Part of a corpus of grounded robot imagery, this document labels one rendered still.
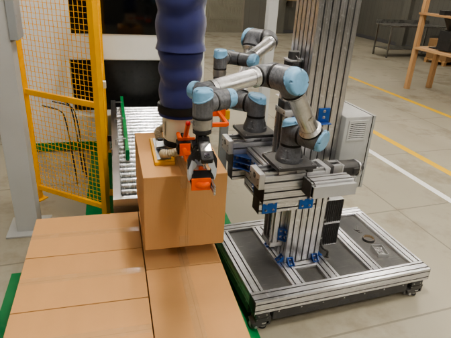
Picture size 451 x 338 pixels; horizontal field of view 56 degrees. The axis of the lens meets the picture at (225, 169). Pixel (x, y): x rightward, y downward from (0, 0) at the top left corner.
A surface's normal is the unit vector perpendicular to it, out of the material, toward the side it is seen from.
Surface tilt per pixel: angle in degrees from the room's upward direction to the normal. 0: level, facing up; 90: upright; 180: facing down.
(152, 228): 90
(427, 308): 0
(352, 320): 0
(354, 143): 90
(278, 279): 0
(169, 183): 90
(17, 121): 90
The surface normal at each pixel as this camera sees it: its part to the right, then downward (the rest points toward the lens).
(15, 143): 0.24, 0.41
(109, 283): 0.05, -0.91
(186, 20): 0.30, 0.15
